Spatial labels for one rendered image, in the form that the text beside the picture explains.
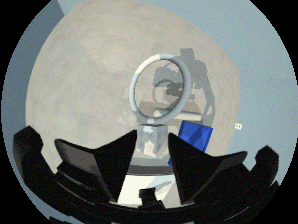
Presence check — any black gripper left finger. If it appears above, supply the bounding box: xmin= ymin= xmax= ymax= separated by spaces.
xmin=53 ymin=129 xmax=137 ymax=204

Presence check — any grey metal t-shaped stake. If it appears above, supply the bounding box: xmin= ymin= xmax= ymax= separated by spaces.
xmin=153 ymin=108 xmax=202 ymax=121

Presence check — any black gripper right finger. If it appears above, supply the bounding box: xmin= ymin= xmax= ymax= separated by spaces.
xmin=168 ymin=133 xmax=247 ymax=205

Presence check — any blue tray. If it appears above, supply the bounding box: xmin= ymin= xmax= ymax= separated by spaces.
xmin=178 ymin=120 xmax=213 ymax=153

